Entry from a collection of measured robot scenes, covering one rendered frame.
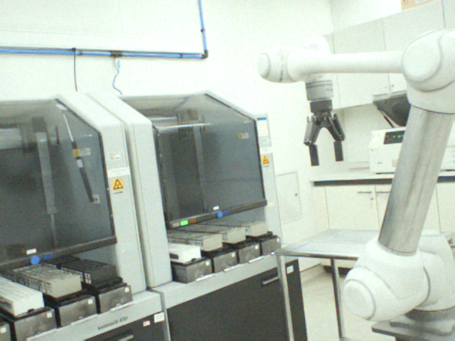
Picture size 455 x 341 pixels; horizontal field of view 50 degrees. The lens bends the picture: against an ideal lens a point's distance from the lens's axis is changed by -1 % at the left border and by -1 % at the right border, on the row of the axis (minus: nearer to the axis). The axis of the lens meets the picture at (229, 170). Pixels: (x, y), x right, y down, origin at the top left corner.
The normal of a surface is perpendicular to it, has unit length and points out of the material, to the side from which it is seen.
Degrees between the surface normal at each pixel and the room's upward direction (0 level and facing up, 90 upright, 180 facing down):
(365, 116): 90
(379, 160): 90
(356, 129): 90
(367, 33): 90
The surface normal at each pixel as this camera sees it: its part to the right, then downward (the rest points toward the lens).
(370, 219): -0.74, 0.13
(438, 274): 0.50, -0.16
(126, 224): 0.66, -0.04
